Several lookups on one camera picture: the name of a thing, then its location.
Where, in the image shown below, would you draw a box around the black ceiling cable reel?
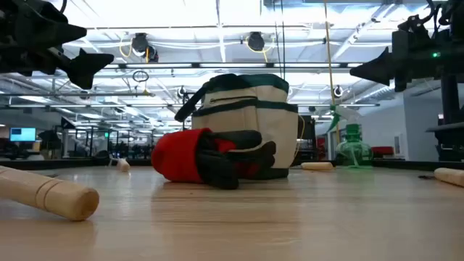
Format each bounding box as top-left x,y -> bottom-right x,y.
247,31 -> 266,52
130,32 -> 160,63

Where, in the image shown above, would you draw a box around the beige green canvas gardening bag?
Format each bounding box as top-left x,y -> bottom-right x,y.
174,73 -> 299,181

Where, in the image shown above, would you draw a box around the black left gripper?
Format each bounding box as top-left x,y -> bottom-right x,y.
0,0 -> 115,90

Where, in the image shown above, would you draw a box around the red black gardening gloves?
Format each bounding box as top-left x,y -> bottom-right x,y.
151,127 -> 277,191

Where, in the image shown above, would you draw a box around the blue lit computer monitor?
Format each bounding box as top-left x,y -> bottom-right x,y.
9,127 -> 37,143

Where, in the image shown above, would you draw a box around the black cabinet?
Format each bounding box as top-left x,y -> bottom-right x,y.
297,115 -> 317,162

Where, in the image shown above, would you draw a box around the black background workstation frames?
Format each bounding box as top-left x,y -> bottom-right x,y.
38,115 -> 192,161

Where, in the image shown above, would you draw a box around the black hanging cable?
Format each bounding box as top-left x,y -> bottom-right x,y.
272,0 -> 286,80

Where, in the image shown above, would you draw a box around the wooden handled garden tool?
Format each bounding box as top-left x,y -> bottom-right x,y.
300,161 -> 334,172
108,156 -> 131,173
418,167 -> 464,189
0,165 -> 100,222

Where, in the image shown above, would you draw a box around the long yellow hanging cord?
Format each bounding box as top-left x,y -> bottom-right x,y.
323,0 -> 342,146

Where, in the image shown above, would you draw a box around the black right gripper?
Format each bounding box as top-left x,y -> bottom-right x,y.
349,14 -> 464,92

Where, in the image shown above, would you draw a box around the red box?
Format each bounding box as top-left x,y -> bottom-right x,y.
370,146 -> 395,157

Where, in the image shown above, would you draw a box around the thin yellow cable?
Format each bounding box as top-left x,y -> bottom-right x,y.
294,115 -> 306,160

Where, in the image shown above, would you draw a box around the green spray bottle white trigger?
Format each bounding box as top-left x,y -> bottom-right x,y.
327,104 -> 374,170

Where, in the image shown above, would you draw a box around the long ceiling light rail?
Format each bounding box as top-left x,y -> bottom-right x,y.
104,62 -> 363,70

